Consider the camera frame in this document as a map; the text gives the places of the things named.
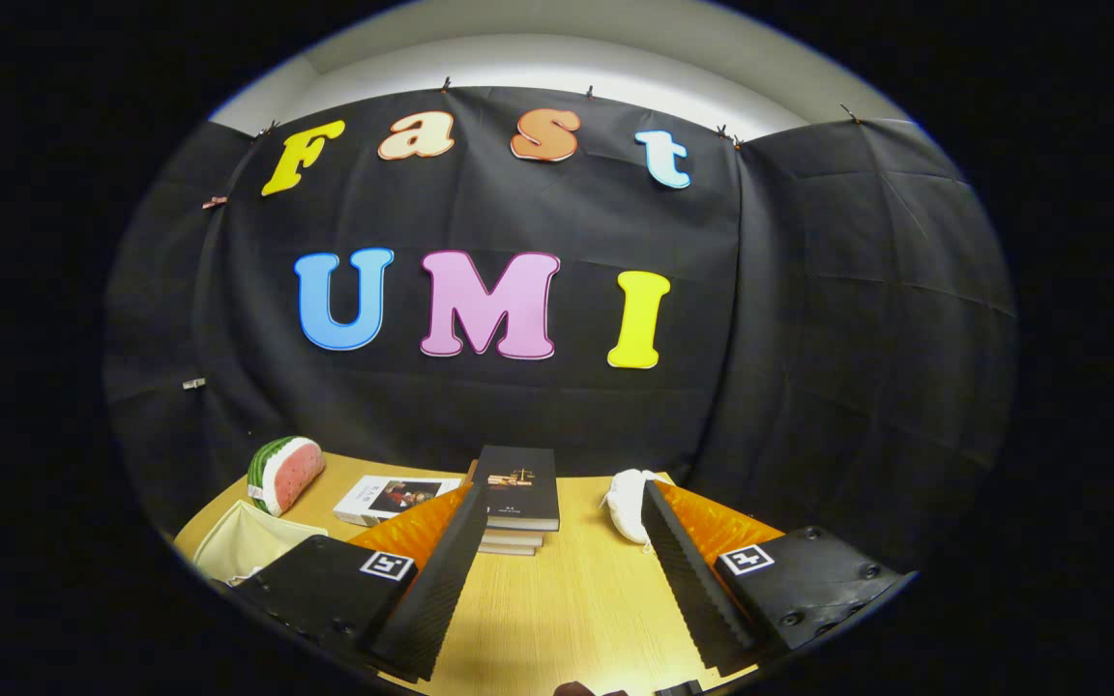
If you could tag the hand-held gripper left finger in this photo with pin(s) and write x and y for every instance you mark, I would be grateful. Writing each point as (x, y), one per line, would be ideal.
(426, 604)

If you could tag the watermelon slice plush toy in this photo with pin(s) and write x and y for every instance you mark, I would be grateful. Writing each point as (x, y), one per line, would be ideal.
(288, 472)

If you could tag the thin brown book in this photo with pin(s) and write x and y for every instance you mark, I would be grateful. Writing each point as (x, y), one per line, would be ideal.
(509, 549)

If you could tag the beige fabric storage box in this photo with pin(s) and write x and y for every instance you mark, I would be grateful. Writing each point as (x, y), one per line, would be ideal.
(248, 541)

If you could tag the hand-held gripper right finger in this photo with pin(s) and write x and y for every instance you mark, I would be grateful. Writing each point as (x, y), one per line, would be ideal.
(697, 594)

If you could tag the white plush toy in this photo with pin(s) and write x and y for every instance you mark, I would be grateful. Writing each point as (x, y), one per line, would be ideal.
(627, 503)

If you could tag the black hardcover book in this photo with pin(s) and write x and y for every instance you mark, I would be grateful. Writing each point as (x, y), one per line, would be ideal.
(518, 483)

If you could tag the white book with portrait cover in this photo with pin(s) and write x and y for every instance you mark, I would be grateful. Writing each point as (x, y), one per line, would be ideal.
(393, 495)

